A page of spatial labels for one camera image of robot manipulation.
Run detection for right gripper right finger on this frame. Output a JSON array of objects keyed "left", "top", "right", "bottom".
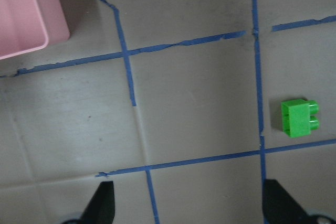
[{"left": 262, "top": 179, "right": 318, "bottom": 224}]

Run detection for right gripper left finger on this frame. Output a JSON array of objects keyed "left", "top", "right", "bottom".
[{"left": 79, "top": 181, "right": 115, "bottom": 224}]

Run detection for green block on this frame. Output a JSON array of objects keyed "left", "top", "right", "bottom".
[{"left": 281, "top": 99, "right": 320, "bottom": 138}]

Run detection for pink plastic box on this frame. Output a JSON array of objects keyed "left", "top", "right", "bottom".
[{"left": 1, "top": 0, "right": 70, "bottom": 59}]

